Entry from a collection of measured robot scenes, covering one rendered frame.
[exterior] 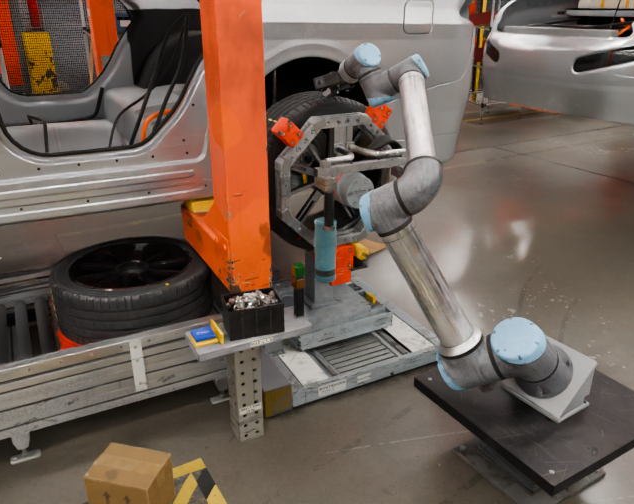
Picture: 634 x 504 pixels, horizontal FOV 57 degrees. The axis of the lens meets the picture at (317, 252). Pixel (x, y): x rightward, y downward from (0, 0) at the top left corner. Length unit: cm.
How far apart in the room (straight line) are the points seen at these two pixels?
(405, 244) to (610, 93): 300
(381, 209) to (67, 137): 197
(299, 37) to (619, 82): 254
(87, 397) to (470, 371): 137
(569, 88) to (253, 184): 302
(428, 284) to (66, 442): 149
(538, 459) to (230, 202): 127
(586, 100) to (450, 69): 169
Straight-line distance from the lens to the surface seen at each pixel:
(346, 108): 244
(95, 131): 328
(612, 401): 224
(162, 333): 228
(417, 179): 169
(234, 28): 198
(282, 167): 225
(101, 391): 235
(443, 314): 185
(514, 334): 190
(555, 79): 469
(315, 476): 219
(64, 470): 239
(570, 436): 204
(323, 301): 275
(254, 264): 218
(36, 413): 236
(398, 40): 291
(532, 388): 206
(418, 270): 178
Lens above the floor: 152
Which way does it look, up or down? 23 degrees down
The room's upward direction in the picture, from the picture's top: straight up
